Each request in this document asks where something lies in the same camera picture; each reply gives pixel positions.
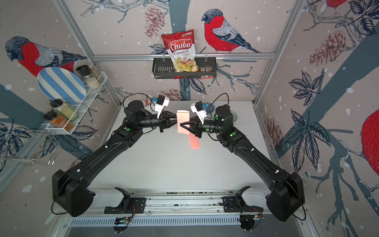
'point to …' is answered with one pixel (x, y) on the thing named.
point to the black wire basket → (164, 68)
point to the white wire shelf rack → (88, 97)
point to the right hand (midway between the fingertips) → (182, 124)
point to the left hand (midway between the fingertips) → (183, 117)
